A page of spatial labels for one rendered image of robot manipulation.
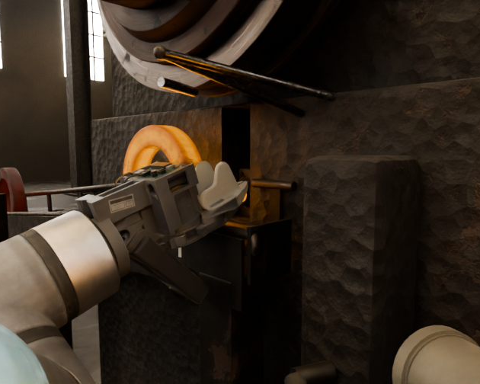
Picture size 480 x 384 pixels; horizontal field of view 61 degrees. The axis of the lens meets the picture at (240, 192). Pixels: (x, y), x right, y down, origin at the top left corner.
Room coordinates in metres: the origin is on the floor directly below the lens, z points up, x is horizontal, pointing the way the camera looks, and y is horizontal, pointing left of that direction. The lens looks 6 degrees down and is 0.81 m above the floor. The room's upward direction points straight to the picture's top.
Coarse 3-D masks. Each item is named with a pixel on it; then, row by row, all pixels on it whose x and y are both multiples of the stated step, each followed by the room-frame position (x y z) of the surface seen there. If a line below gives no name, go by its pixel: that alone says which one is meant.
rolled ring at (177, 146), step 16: (144, 128) 0.62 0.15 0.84; (160, 128) 0.59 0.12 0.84; (176, 128) 0.61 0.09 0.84; (144, 144) 0.62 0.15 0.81; (160, 144) 0.59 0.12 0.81; (176, 144) 0.57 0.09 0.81; (192, 144) 0.58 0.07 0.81; (128, 160) 0.66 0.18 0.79; (144, 160) 0.66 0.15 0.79; (176, 160) 0.57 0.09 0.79; (192, 160) 0.56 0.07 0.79
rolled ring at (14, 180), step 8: (0, 168) 1.20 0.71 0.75; (8, 168) 1.18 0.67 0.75; (0, 176) 1.20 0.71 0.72; (8, 176) 1.14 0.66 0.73; (16, 176) 1.16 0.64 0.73; (0, 184) 1.22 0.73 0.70; (8, 184) 1.14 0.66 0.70; (16, 184) 1.14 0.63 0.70; (0, 192) 1.23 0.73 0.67; (8, 192) 1.25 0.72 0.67; (16, 192) 1.13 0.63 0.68; (24, 192) 1.14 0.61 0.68; (8, 200) 1.25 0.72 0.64; (16, 200) 1.12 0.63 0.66; (24, 200) 1.14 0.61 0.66; (8, 208) 1.24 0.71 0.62; (16, 208) 1.13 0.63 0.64; (24, 208) 1.14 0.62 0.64
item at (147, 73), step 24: (264, 0) 0.43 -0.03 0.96; (288, 0) 0.41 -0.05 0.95; (312, 0) 0.45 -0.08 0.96; (240, 24) 0.45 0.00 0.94; (264, 24) 0.43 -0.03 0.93; (288, 24) 0.46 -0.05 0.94; (120, 48) 0.64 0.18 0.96; (216, 48) 0.48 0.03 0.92; (240, 48) 0.45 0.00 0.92; (264, 48) 0.47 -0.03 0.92; (144, 72) 0.59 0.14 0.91; (168, 72) 0.55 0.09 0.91; (192, 72) 0.51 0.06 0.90
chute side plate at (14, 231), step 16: (16, 224) 1.02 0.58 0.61; (32, 224) 0.94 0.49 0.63; (208, 240) 0.48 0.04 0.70; (224, 240) 0.46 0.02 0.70; (240, 240) 0.44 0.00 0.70; (176, 256) 0.53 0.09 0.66; (192, 256) 0.51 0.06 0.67; (208, 256) 0.48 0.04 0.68; (224, 256) 0.46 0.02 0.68; (240, 256) 0.44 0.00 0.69; (144, 272) 0.59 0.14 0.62; (208, 272) 0.48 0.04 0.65; (224, 272) 0.46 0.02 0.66; (240, 272) 0.44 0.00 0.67; (240, 288) 0.44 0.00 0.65; (240, 304) 0.44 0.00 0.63
